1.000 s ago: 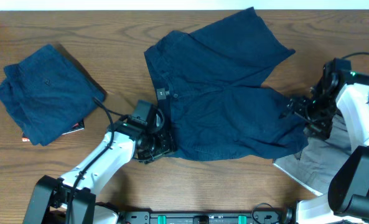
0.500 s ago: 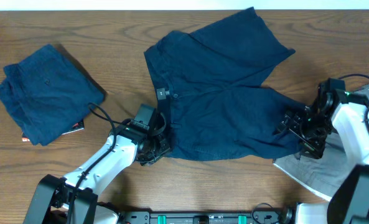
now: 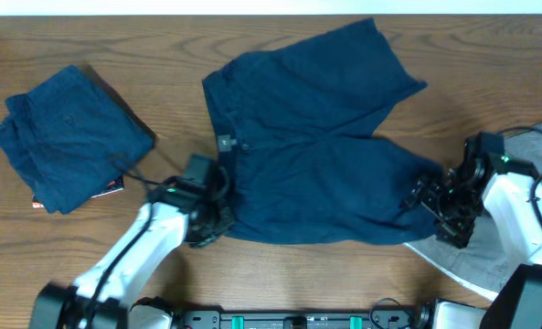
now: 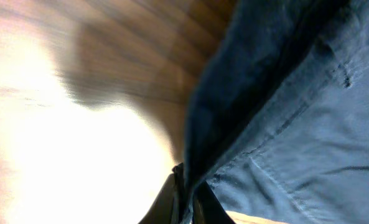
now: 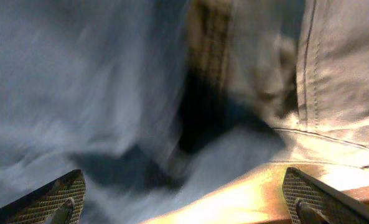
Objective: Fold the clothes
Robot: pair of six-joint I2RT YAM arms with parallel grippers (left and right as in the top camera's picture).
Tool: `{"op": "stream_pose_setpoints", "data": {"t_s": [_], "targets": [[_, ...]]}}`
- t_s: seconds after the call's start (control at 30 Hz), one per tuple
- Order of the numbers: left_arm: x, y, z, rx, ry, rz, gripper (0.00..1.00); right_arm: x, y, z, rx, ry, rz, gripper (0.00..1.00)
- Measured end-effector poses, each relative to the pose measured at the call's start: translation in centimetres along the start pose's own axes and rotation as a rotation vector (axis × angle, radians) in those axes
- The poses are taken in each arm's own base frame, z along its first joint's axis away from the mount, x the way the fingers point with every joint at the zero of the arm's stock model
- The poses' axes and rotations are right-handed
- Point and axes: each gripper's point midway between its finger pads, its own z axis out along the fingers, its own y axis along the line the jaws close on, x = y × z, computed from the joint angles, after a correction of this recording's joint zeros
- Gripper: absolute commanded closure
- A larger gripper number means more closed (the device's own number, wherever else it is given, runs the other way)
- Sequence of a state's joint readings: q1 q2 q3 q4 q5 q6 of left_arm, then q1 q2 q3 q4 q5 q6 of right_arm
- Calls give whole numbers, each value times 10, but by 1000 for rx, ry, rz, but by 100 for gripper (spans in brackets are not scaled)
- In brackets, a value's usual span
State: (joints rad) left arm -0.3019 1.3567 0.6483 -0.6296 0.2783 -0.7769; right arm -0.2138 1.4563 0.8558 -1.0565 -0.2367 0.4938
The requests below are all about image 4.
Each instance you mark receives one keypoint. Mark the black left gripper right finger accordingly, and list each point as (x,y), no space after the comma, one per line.
(207,209)

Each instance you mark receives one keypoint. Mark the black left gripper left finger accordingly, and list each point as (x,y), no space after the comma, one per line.
(167,207)

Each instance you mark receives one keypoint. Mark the navy blue shorts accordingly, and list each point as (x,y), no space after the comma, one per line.
(279,124)

